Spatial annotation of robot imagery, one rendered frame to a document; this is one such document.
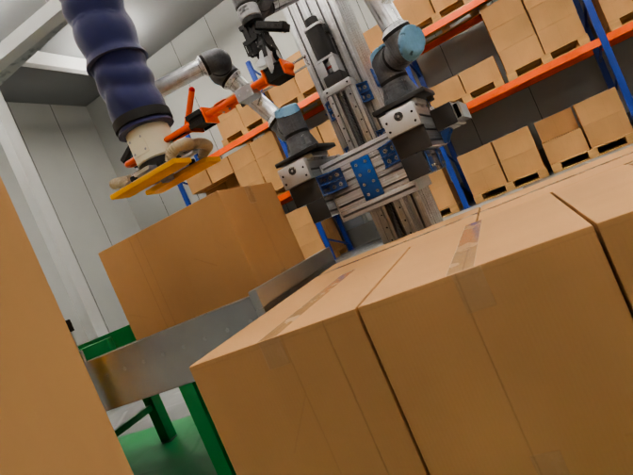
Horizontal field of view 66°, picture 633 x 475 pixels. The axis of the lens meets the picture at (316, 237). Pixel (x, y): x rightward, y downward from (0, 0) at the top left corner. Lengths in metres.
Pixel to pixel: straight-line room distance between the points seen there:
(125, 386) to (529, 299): 1.42
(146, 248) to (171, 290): 0.18
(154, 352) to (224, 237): 0.45
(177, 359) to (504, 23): 7.86
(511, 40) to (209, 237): 7.53
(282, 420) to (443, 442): 0.31
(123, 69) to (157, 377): 1.12
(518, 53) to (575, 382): 8.01
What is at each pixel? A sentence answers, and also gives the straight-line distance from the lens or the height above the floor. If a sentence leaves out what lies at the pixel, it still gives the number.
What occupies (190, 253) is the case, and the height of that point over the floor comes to 0.80.
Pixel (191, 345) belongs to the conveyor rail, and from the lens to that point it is 1.65.
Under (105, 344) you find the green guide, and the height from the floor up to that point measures 0.62.
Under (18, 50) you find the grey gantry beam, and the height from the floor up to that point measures 3.10.
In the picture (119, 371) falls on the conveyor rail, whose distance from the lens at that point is 1.88.
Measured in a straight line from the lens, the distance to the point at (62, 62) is 12.07.
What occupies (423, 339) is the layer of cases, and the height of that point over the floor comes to 0.45.
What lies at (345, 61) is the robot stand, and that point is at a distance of 2.34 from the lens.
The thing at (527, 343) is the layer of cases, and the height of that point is 0.40.
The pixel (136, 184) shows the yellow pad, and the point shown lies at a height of 1.11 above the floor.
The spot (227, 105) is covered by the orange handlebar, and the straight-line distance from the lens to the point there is 1.81.
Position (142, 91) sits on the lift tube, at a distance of 2.00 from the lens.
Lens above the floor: 0.70
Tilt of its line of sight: 1 degrees down
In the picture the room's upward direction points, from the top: 24 degrees counter-clockwise
